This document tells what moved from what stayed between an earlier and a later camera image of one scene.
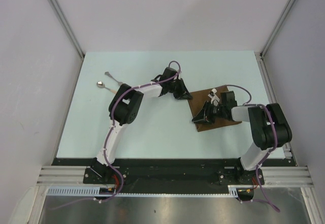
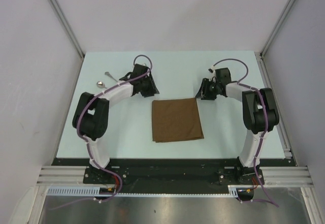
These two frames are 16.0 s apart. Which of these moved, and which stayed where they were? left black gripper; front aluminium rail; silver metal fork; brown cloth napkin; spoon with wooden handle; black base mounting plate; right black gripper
Moved: right black gripper; left black gripper; brown cloth napkin
Stayed: black base mounting plate; spoon with wooden handle; silver metal fork; front aluminium rail
